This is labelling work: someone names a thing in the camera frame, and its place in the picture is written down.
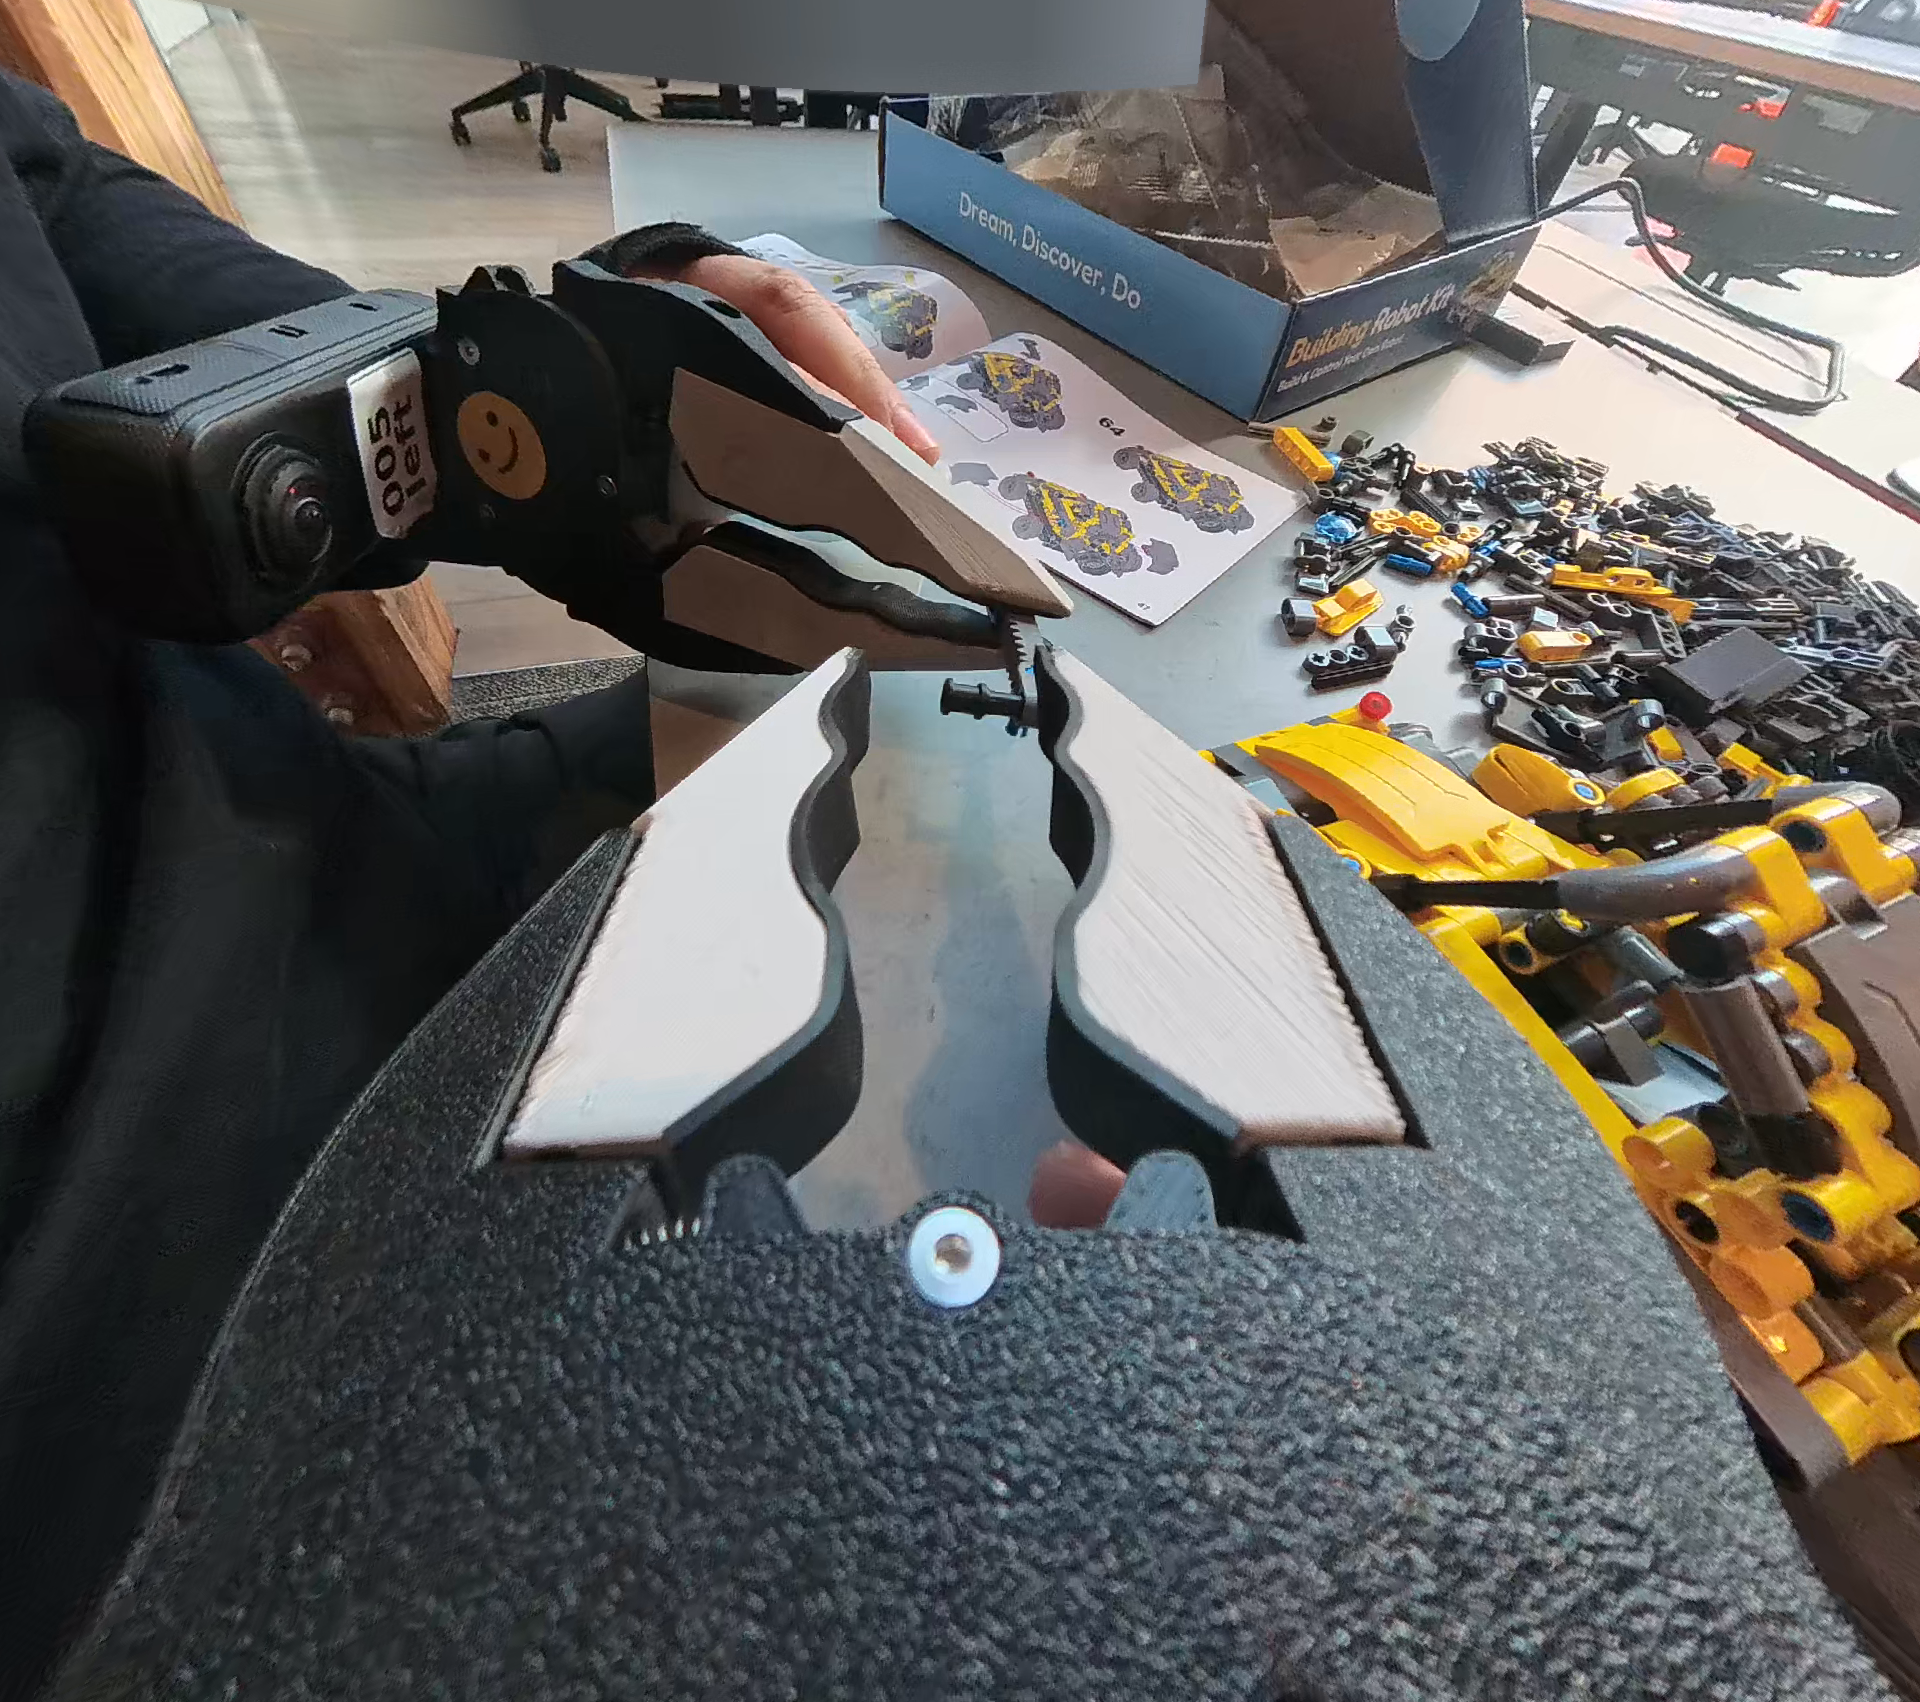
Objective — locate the paper instruction booklet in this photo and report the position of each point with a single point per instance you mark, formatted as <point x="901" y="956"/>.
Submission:
<point x="1170" y="533"/>

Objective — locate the blue cardboard kit box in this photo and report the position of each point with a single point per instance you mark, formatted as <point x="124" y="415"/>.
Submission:
<point x="1082" y="263"/>

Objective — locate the pile of loose brick parts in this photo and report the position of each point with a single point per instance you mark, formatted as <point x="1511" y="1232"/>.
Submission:
<point x="1652" y="621"/>

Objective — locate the grey desk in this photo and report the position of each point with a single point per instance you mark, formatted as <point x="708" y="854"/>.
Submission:
<point x="1201" y="667"/>

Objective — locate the wooden table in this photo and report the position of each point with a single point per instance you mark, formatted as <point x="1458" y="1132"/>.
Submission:
<point x="1724" y="30"/>

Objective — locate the yellow toy brick vehicle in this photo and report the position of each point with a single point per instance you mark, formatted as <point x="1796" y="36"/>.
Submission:
<point x="1724" y="922"/>

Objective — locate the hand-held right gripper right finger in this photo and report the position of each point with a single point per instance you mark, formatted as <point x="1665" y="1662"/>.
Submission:
<point x="1214" y="966"/>

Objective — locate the person's dark clothing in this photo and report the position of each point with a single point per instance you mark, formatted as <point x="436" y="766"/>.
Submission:
<point x="181" y="907"/>

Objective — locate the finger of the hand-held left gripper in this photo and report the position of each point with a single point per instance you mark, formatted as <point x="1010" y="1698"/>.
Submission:
<point x="869" y="504"/>
<point x="752" y="599"/>

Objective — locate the person's left forearm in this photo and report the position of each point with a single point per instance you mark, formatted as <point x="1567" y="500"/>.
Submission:
<point x="662" y="247"/>

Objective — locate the grey gear rack piece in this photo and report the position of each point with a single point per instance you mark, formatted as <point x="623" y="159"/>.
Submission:
<point x="1022" y="682"/>

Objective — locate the grey table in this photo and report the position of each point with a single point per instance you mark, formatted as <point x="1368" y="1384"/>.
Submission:
<point x="1861" y="411"/>

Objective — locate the black office chair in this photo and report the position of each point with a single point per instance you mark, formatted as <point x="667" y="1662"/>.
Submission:
<point x="546" y="105"/>
<point x="1771" y="217"/>

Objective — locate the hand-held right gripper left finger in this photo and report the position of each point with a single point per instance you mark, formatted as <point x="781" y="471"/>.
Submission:
<point x="704" y="966"/>

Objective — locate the person's left hand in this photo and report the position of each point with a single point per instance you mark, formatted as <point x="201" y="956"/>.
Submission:
<point x="810" y="337"/>

